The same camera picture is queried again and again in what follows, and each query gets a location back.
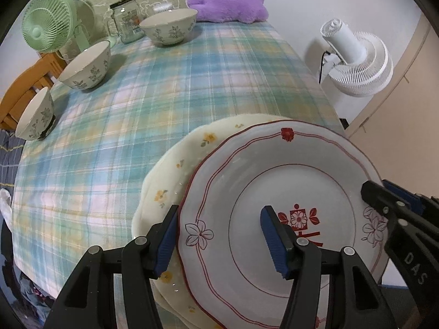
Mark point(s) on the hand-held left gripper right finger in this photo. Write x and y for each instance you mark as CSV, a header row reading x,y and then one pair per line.
x,y
274,246

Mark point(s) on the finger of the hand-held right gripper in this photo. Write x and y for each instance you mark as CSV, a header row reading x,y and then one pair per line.
x,y
403,195
375,195

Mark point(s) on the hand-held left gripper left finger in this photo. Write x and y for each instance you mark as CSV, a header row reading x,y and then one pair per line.
x,y
164,243

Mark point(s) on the large yellow floral plate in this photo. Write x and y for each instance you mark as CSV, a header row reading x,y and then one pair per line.
x,y
161,185

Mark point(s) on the white plate with red flower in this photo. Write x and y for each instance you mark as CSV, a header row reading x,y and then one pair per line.
x,y
240,185

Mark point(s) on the grey floral ceramic bowl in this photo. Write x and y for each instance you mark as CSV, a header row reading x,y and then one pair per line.
x,y
37,116
168,32
89,72

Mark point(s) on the beige door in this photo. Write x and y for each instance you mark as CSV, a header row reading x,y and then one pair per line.
x,y
394,126

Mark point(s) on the small black box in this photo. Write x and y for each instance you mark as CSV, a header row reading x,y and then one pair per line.
x,y
343,123

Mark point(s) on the white standing fan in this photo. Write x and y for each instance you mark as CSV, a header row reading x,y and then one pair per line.
x,y
360,65

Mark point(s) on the dark patterned cloth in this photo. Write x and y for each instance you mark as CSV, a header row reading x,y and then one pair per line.
x,y
31,288

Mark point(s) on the white cloth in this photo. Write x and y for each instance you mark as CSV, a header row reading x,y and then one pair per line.
x,y
5,205

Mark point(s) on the plaid cloth on chair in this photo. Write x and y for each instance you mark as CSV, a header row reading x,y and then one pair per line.
x,y
10,157

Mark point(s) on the wooden chair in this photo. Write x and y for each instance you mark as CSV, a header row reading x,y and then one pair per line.
x,y
20,89

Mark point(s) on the glass jar with dark lid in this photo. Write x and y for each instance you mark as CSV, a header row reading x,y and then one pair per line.
x,y
128,20

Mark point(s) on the cotton swab container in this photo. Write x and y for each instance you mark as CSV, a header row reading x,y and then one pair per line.
x,y
161,8

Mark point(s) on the purple plush cushion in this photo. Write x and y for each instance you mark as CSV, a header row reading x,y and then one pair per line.
x,y
226,5

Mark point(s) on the green desk fan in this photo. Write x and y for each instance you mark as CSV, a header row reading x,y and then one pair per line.
x,y
48,20

